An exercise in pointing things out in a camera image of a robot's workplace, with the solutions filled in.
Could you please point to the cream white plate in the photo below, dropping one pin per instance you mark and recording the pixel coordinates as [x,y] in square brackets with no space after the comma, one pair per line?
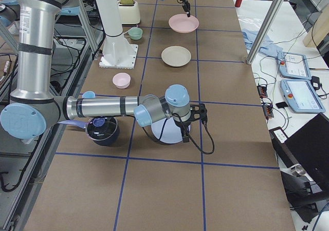
[176,56]

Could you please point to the dark blue pot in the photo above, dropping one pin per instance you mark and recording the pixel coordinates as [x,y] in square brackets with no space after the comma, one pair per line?
[81,124]

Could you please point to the black laptop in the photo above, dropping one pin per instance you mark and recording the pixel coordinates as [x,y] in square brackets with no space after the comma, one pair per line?
[308,147]

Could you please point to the teach pendant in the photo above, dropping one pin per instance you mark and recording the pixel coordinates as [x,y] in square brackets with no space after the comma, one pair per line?
[293,66]
[301,97]

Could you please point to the upper teach pendant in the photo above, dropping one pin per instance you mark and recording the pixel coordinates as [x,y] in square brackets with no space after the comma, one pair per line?
[293,66]

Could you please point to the blue plate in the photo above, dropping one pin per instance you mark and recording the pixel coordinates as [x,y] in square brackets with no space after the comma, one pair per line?
[171,133]

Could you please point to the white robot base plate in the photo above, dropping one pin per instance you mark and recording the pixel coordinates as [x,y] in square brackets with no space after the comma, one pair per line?
[115,56]

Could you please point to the green bowl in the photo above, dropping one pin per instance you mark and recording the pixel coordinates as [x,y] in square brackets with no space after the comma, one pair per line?
[135,33]

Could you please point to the pink bowl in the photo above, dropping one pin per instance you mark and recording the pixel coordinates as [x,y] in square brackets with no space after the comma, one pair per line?
[121,80]

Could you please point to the pink plate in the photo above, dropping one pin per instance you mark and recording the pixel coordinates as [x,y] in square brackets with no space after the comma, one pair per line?
[181,23]

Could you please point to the aluminium frame post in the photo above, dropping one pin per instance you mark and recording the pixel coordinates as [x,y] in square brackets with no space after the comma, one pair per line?
[270,16]

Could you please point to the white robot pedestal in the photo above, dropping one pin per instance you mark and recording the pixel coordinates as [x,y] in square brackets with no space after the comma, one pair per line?
[111,22]

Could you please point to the lower teach pendant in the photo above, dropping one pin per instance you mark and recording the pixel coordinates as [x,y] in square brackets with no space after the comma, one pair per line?
[301,97]

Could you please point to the cream toaster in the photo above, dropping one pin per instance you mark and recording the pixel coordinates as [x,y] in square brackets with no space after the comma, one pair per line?
[129,12]

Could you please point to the glass pot lid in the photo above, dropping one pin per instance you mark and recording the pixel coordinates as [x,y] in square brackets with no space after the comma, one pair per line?
[101,128]

